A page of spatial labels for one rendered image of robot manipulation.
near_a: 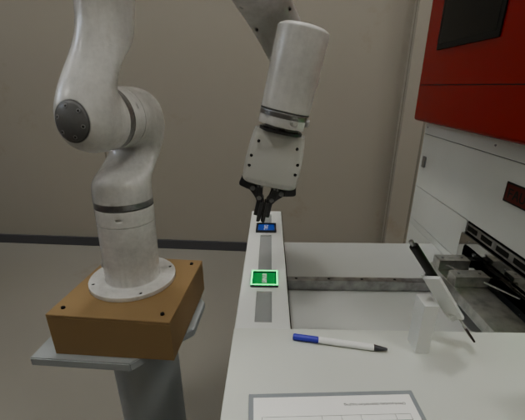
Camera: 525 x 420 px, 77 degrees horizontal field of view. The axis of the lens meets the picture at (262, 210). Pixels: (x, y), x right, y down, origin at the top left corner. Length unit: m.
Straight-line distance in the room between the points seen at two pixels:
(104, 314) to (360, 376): 0.49
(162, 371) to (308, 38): 0.78
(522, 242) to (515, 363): 0.38
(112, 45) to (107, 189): 0.26
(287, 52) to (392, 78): 2.10
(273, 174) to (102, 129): 0.30
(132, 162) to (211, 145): 1.91
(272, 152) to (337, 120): 2.00
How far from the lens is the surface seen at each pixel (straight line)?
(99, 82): 0.64
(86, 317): 0.75
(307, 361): 0.52
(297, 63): 0.54
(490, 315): 0.88
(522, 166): 0.94
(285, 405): 0.47
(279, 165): 0.57
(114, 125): 0.64
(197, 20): 2.63
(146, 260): 0.76
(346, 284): 0.92
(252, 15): 0.63
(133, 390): 0.95
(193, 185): 2.73
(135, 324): 0.71
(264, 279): 0.69
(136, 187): 0.70
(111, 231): 0.73
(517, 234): 0.95
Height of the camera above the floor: 1.34
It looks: 21 degrees down
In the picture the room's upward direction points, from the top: straight up
